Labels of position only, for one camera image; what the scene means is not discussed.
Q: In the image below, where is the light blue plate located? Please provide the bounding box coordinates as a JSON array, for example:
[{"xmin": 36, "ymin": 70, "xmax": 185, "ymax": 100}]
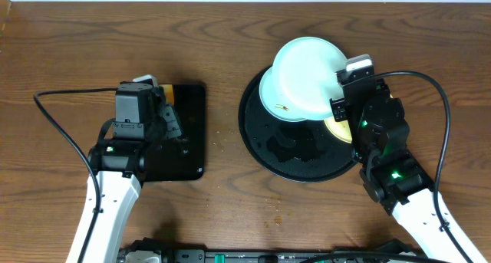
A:
[
  {"xmin": 259, "ymin": 67, "xmax": 305, "ymax": 123},
  {"xmin": 272, "ymin": 37, "xmax": 347, "ymax": 120}
]

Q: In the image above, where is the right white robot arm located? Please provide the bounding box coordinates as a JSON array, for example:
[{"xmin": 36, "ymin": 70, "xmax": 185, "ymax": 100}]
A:
[{"xmin": 330, "ymin": 74, "xmax": 485, "ymax": 262}]

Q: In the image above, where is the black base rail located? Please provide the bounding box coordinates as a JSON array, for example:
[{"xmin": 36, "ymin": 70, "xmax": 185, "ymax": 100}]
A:
[{"xmin": 114, "ymin": 238, "xmax": 426, "ymax": 263}]

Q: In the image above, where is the right black cable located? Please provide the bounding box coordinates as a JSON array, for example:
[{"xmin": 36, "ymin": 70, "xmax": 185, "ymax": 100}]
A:
[{"xmin": 352, "ymin": 70, "xmax": 476, "ymax": 263}]

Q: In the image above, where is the left black cable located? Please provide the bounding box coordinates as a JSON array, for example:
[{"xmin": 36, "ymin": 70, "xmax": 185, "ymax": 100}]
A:
[{"xmin": 33, "ymin": 87, "xmax": 118, "ymax": 263}]

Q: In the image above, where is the yellow plate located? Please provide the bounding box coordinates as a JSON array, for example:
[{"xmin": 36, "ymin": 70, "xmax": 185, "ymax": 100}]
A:
[{"xmin": 324, "ymin": 94, "xmax": 394, "ymax": 144}]

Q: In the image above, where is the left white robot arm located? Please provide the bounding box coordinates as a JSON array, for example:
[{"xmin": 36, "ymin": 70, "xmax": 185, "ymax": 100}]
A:
[{"xmin": 67, "ymin": 75, "xmax": 181, "ymax": 262}]

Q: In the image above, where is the green yellow sponge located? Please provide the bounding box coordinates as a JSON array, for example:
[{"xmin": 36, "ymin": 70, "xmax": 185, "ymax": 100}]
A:
[{"xmin": 160, "ymin": 84, "xmax": 175, "ymax": 105}]

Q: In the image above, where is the black rectangular tray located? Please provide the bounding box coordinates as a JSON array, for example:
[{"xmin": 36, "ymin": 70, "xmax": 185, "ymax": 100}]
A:
[{"xmin": 145, "ymin": 84, "xmax": 206, "ymax": 182}]

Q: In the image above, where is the round black tray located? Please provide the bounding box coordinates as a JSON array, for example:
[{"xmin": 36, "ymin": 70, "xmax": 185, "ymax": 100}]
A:
[{"xmin": 238, "ymin": 70, "xmax": 357, "ymax": 182}]

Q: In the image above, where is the black cable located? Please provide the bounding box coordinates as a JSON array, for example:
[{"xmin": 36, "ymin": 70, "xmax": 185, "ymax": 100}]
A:
[
  {"xmin": 352, "ymin": 70, "xmax": 476, "ymax": 263},
  {"xmin": 33, "ymin": 87, "xmax": 118, "ymax": 263}
]

